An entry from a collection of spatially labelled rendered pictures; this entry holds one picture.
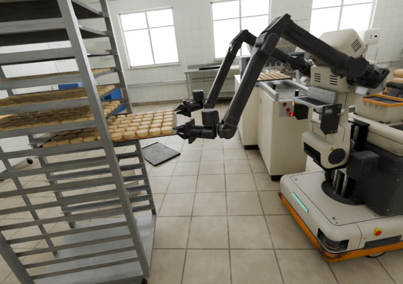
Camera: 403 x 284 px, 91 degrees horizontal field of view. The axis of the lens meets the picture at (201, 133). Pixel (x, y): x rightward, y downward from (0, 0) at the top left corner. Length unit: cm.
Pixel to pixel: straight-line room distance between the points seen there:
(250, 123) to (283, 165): 75
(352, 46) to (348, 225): 97
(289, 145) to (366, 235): 85
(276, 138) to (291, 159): 27
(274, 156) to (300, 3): 443
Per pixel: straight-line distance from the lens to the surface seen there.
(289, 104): 181
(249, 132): 261
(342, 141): 135
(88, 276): 155
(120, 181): 97
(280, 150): 199
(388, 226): 164
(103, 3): 130
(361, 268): 171
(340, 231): 147
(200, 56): 548
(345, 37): 120
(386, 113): 148
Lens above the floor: 128
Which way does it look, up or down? 22 degrees down
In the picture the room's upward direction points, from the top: 6 degrees counter-clockwise
